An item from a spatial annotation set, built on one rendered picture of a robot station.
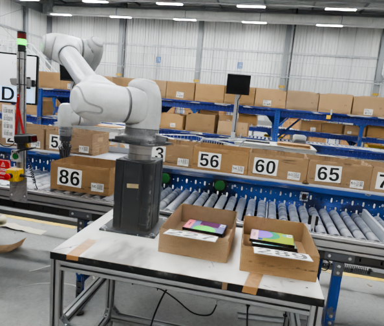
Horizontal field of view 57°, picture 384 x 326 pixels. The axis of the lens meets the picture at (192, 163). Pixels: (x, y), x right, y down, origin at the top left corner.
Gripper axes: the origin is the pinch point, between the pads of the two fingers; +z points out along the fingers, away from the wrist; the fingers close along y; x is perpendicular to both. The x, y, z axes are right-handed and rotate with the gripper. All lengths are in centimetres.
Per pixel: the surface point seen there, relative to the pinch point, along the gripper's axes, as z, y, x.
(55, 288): 26, 100, 59
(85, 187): 7.2, 21.4, 27.7
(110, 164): -2.7, -7.5, 29.7
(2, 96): -43, 24, -28
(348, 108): -63, -480, 268
